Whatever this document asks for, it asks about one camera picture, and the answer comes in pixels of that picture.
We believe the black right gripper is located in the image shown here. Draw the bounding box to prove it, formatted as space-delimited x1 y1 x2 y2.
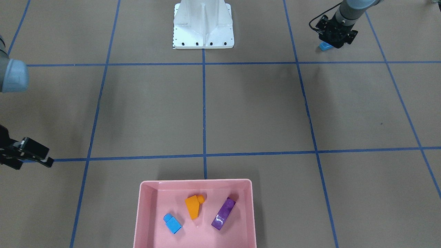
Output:
0 125 54 170

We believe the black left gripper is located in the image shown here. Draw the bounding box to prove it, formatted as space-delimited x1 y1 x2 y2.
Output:
324 21 359 49

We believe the small blue block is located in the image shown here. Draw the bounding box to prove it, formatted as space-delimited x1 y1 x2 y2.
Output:
163 213 182 234

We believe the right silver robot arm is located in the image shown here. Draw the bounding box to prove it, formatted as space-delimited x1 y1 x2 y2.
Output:
0 37 54 170

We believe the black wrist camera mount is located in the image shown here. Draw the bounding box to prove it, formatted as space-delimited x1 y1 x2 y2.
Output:
315 14 332 36

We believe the long blue studded block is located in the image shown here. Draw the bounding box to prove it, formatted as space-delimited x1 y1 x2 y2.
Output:
318 41 334 52

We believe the orange sloped block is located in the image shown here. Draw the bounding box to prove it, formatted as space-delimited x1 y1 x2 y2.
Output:
185 195 205 220

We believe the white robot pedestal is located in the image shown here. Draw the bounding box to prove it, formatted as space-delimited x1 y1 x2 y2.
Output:
172 0 235 49

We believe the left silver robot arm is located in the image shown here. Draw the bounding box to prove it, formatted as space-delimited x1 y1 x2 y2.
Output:
319 0 382 49

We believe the pink plastic box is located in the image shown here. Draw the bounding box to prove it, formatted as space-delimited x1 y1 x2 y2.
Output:
133 179 258 248

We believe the purple sloped block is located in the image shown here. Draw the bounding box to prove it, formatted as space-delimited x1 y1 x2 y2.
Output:
211 197 236 231

